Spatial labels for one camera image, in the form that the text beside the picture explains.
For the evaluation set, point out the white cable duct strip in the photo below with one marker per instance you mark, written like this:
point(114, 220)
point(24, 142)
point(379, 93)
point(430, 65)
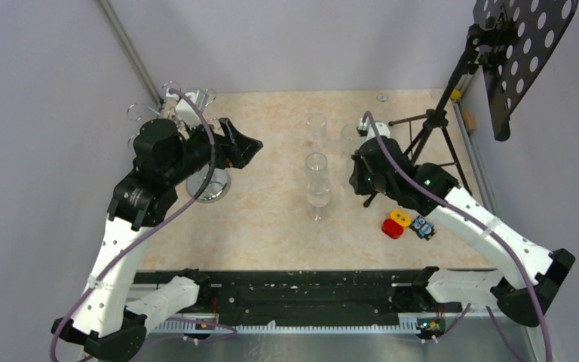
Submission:
point(407, 326)

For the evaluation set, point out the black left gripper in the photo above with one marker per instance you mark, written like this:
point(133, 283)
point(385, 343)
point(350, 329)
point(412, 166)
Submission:
point(234, 148)

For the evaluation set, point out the black perforated stand plate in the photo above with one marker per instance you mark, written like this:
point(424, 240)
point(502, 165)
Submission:
point(520, 37)

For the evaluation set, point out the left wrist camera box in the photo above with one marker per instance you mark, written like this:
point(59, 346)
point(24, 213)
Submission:
point(201, 98)

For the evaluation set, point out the clear plain wine glass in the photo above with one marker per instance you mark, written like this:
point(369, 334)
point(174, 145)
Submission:
point(317, 128)

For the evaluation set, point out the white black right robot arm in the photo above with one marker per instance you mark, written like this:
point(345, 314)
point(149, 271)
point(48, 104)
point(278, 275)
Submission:
point(526, 277)

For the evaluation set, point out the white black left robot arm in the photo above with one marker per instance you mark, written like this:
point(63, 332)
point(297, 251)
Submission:
point(104, 322)

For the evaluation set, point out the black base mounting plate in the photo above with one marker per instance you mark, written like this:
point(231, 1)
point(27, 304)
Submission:
point(360, 298)

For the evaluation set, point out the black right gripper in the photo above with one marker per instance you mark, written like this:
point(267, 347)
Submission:
point(359, 187)

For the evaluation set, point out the blue toy robot block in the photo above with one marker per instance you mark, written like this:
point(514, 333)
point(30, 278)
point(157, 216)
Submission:
point(423, 228)

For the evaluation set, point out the aluminium corner frame post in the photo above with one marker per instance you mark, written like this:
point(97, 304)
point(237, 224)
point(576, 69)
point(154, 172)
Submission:
point(126, 45)

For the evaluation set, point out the cut pattern stemmed glass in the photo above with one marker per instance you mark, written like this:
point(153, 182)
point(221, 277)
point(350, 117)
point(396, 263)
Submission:
point(349, 139)

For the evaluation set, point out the black tripod stand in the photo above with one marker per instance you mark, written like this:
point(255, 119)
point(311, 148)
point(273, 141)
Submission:
point(444, 115)

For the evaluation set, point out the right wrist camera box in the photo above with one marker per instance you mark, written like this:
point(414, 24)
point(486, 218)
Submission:
point(367, 131)

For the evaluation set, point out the red toy block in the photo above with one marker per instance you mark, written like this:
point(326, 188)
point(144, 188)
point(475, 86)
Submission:
point(392, 229)

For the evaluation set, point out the chrome wine glass rack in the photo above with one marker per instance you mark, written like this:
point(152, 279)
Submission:
point(167, 153)

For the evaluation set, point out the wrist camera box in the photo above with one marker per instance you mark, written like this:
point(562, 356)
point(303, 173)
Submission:
point(367, 131)
point(201, 98)

